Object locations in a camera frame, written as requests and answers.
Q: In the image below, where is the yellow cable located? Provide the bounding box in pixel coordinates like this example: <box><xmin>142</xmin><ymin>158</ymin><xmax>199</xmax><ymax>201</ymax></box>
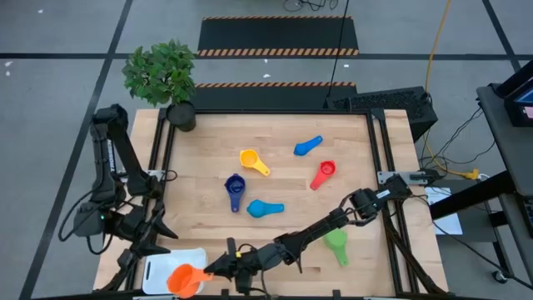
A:
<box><xmin>423</xmin><ymin>0</ymin><xmax>481</xmax><ymax>181</ymax></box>

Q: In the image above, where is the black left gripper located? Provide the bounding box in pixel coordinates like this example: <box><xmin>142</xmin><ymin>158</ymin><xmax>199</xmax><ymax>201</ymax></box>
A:
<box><xmin>108</xmin><ymin>198</ymin><xmax>179</xmax><ymax>258</ymax></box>

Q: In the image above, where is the white paper sheet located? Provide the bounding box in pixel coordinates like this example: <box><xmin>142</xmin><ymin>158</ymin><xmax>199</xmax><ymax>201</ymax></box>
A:
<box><xmin>424</xmin><ymin>186</ymin><xmax>464</xmax><ymax>237</ymax></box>

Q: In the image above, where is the yellow measuring cup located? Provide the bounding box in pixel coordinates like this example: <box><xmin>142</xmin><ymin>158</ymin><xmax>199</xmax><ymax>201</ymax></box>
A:
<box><xmin>239</xmin><ymin>148</ymin><xmax>271</xmax><ymax>178</ymax></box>

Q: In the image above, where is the teal measuring cup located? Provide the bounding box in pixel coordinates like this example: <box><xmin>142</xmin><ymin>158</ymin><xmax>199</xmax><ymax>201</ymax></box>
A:
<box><xmin>246</xmin><ymin>198</ymin><xmax>286</xmax><ymax>219</ymax></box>

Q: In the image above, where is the grey side desk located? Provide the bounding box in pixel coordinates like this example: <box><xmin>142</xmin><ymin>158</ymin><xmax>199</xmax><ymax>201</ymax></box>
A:
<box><xmin>428</xmin><ymin>81</ymin><xmax>533</xmax><ymax>288</ymax></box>

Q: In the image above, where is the black monitor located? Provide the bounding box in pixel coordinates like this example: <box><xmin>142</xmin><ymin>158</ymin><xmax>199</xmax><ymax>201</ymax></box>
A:
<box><xmin>495</xmin><ymin>60</ymin><xmax>533</xmax><ymax>128</ymax></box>

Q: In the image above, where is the black hazard-striped floor mat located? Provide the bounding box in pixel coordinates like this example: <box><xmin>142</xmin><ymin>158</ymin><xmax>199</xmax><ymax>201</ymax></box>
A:
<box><xmin>189</xmin><ymin>82</ymin><xmax>358</xmax><ymax>112</ymax></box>
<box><xmin>197</xmin><ymin>15</ymin><xmax>360</xmax><ymax>58</ymax></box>

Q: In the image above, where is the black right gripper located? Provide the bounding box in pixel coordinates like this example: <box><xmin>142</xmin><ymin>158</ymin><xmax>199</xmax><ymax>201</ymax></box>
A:
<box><xmin>204</xmin><ymin>237</ymin><xmax>288</xmax><ymax>295</ymax></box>

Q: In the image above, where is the green leafy plant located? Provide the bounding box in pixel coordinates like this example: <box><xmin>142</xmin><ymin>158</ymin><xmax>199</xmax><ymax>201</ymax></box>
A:
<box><xmin>121</xmin><ymin>39</ymin><xmax>197</xmax><ymax>108</ymax></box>

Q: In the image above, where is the white plastic basket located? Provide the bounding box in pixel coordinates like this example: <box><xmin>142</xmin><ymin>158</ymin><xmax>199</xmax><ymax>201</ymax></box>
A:
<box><xmin>142</xmin><ymin>247</ymin><xmax>208</xmax><ymax>296</ymax></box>

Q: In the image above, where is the black aluminium table frame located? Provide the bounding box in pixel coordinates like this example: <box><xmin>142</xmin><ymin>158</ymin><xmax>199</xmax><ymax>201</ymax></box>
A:
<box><xmin>93</xmin><ymin>107</ymin><xmax>450</xmax><ymax>300</ymax></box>

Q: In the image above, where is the orange measuring cup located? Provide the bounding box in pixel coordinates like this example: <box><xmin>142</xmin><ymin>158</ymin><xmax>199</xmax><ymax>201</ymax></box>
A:
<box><xmin>166</xmin><ymin>262</ymin><xmax>214</xmax><ymax>299</ymax></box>

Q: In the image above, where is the black hanging cable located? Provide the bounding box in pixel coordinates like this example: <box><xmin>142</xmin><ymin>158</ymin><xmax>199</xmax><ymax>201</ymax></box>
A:
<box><xmin>326</xmin><ymin>0</ymin><xmax>351</xmax><ymax>99</ymax></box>

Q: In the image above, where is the green measuring cup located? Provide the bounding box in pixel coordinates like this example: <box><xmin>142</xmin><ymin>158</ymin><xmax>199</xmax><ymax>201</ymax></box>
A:
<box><xmin>322</xmin><ymin>228</ymin><xmax>351</xmax><ymax>268</ymax></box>

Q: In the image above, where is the black plant pot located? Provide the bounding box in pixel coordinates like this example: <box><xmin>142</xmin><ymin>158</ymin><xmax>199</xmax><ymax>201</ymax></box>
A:
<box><xmin>166</xmin><ymin>101</ymin><xmax>197</xmax><ymax>133</ymax></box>

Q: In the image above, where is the navy blue measuring cup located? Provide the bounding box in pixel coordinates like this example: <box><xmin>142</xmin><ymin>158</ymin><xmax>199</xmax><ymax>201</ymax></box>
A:
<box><xmin>224</xmin><ymin>173</ymin><xmax>247</xmax><ymax>213</ymax></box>

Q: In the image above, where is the small blue measuring cup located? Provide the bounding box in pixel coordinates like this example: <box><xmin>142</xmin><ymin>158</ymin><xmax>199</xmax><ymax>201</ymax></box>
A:
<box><xmin>292</xmin><ymin>134</ymin><xmax>324</xmax><ymax>158</ymax></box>

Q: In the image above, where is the red measuring cup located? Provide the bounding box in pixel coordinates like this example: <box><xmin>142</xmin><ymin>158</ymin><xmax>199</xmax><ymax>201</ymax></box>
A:
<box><xmin>309</xmin><ymin>160</ymin><xmax>337</xmax><ymax>192</ymax></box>

